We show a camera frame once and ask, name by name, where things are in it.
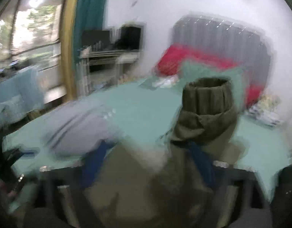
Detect black monitor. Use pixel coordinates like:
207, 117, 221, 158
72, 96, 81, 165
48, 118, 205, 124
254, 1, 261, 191
113, 24, 144, 51

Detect grey padded headboard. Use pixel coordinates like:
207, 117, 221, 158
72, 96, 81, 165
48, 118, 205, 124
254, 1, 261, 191
172, 14, 273, 86

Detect white desk shelf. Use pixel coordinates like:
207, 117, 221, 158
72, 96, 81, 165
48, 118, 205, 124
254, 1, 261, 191
76, 47, 140, 96

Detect grey folded garment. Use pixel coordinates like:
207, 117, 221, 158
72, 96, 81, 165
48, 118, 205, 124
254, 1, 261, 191
42, 99, 120, 158

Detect green pillow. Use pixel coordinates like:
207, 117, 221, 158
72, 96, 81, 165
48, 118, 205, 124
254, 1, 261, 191
177, 60, 247, 110

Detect light blue patterned blanket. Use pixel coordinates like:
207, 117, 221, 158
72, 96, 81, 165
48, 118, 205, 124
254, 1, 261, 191
0, 66, 45, 126

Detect teal and yellow curtain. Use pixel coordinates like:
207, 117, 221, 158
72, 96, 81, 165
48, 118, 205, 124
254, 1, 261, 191
59, 0, 106, 101

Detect olive green garment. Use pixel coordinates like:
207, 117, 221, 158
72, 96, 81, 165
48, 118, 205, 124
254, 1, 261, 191
86, 77, 240, 227

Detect glass balcony door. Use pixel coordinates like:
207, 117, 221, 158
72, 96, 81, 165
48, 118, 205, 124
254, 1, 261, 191
0, 0, 66, 103

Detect items on nightstand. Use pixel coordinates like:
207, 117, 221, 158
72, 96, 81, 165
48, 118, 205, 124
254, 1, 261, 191
245, 94, 281, 128

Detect red pillow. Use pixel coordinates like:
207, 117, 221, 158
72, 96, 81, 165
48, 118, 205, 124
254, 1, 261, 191
155, 44, 264, 110

